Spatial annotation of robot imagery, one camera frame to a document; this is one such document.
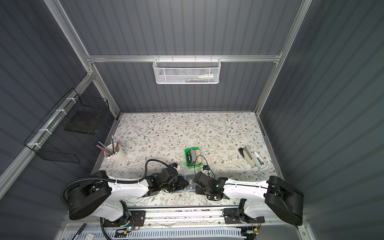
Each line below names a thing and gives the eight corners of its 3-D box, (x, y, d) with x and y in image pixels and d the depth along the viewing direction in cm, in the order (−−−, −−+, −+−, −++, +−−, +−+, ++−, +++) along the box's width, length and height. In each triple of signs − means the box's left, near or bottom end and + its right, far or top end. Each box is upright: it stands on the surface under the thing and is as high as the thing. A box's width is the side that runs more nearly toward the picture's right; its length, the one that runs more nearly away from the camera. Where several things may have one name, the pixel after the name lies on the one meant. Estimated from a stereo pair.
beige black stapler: (250, 168, 93) (251, 166, 90) (238, 150, 101) (239, 147, 98) (258, 165, 94) (259, 163, 91) (245, 147, 102) (246, 145, 100)
